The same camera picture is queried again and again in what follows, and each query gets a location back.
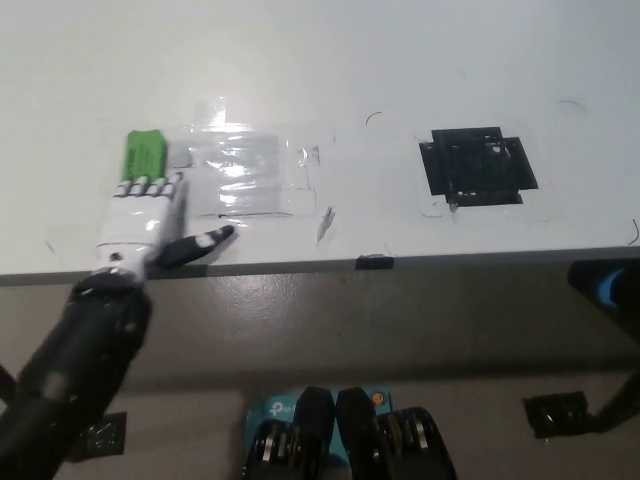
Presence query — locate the black tape square patch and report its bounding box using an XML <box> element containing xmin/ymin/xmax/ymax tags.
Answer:
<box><xmin>417</xmin><ymin>126</ymin><xmax>540</xmax><ymax>208</ymax></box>

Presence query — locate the small black tape piece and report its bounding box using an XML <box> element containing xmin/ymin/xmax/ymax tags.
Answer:
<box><xmin>355</xmin><ymin>253</ymin><xmax>395</xmax><ymax>271</ymax></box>

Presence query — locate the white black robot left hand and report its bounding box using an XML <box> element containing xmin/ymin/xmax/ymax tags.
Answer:
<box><xmin>94</xmin><ymin>169</ymin><xmax>237</xmax><ymax>280</ymax></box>

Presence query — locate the black object with blue part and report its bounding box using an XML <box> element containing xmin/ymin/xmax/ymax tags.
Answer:
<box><xmin>568</xmin><ymin>259</ymin><xmax>640</xmax><ymax>319</ymax></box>

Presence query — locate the teal tp-link box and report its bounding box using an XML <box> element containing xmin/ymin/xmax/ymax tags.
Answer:
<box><xmin>244</xmin><ymin>387</ymin><xmax>394</xmax><ymax>457</ymax></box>

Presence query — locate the black floor tape patch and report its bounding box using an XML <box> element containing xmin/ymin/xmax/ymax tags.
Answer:
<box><xmin>64</xmin><ymin>410</ymin><xmax>127</xmax><ymax>464</ymax></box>
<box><xmin>521</xmin><ymin>391</ymin><xmax>590</xmax><ymax>440</ymax></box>

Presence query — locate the clear plastic sheet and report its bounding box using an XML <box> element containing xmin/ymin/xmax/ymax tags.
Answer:
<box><xmin>172</xmin><ymin>132</ymin><xmax>281</xmax><ymax>219</ymax></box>

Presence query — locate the green whiteboard eraser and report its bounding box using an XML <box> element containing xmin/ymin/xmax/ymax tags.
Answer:
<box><xmin>121</xmin><ymin>129</ymin><xmax>169</xmax><ymax>182</ymax></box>

